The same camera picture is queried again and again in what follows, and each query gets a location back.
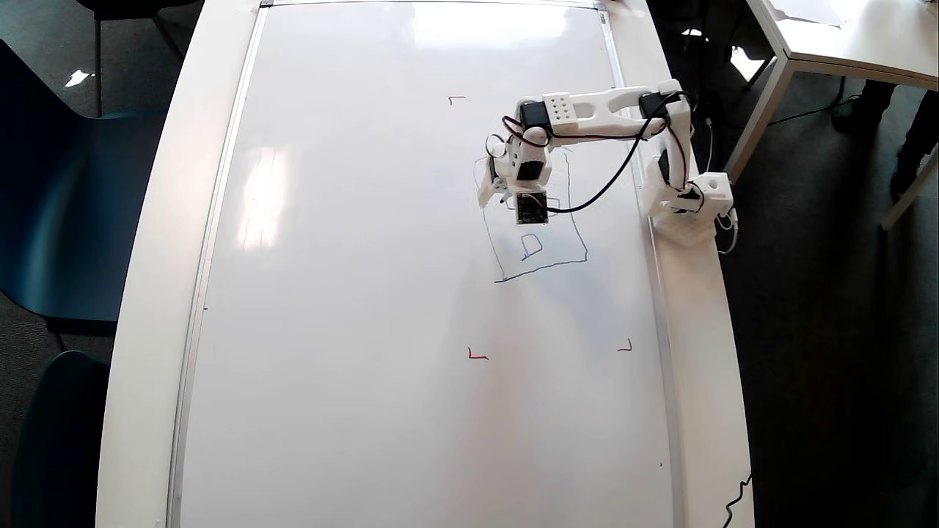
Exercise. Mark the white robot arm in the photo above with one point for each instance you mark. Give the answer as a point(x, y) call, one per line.
point(609, 110)

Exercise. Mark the dark blue chair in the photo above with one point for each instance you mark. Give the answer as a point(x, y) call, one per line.
point(62, 440)

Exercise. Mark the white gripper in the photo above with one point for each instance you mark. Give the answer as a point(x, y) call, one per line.
point(490, 190)

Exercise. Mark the dark trouser leg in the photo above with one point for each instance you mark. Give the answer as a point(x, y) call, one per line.
point(917, 147)

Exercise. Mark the black shoe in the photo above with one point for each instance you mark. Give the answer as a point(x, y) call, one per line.
point(866, 106)

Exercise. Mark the blue chair with metal legs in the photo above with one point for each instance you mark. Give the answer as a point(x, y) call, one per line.
point(98, 66)

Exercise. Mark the large blue chair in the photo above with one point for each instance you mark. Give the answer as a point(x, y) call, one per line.
point(66, 220)

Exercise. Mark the large white whiteboard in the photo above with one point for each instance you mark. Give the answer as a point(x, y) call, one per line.
point(367, 330)

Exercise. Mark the white side table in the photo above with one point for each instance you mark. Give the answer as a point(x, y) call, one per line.
point(880, 37)

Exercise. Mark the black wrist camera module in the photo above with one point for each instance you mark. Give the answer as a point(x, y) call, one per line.
point(531, 207)

